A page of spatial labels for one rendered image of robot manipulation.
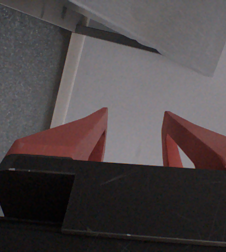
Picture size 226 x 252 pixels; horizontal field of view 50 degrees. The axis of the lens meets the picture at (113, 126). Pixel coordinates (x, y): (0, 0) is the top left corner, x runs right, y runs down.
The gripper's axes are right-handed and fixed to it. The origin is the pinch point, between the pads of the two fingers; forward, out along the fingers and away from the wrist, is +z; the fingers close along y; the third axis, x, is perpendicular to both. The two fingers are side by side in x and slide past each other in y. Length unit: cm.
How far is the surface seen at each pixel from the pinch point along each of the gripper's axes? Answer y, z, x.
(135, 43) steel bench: -3, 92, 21
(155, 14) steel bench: -3.4, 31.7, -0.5
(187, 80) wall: -25, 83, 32
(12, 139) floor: 55, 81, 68
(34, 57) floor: 44, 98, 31
